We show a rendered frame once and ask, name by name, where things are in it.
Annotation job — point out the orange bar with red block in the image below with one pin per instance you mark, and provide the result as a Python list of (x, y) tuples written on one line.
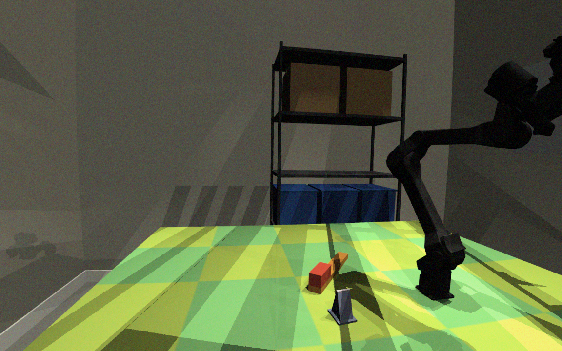
[(323, 273)]

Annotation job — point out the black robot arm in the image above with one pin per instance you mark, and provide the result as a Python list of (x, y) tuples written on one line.
[(514, 89)]

